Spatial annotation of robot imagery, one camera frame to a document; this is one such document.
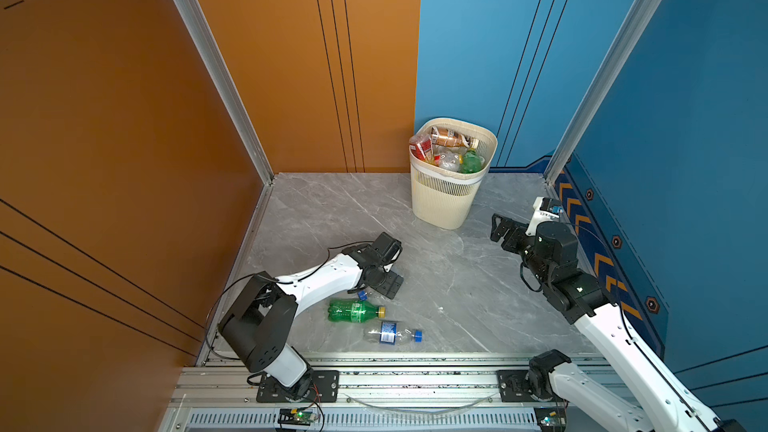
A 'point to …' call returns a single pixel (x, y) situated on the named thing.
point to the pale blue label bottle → (363, 295)
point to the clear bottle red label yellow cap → (448, 161)
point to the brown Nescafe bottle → (443, 136)
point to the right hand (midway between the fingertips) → (504, 220)
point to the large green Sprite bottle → (354, 311)
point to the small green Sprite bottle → (472, 162)
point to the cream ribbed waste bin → (443, 198)
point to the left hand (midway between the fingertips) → (385, 277)
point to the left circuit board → (296, 416)
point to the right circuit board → (551, 419)
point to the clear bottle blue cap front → (389, 332)
